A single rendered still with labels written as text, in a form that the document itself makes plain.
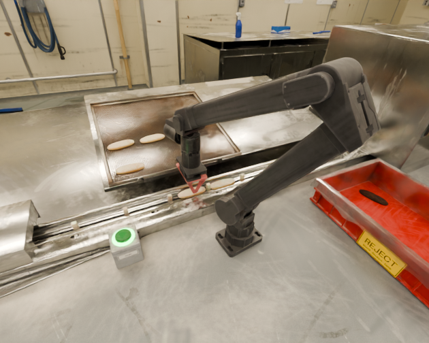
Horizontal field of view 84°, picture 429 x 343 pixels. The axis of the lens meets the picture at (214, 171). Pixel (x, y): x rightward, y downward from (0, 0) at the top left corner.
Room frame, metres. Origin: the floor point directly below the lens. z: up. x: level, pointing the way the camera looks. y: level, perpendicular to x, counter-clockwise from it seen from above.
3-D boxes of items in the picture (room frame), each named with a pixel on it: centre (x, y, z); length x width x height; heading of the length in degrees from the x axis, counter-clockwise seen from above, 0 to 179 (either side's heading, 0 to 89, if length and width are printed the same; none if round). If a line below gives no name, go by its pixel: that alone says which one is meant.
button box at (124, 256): (0.38, 0.23, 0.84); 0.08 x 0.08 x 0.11; 28
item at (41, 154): (1.18, 0.14, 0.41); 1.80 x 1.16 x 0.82; 124
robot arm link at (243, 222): (0.46, -0.06, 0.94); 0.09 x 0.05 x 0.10; 45
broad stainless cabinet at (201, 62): (3.40, -0.59, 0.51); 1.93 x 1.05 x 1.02; 118
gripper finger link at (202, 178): (0.59, 0.07, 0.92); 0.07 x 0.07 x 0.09; 28
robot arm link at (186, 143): (0.61, 0.08, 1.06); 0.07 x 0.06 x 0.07; 45
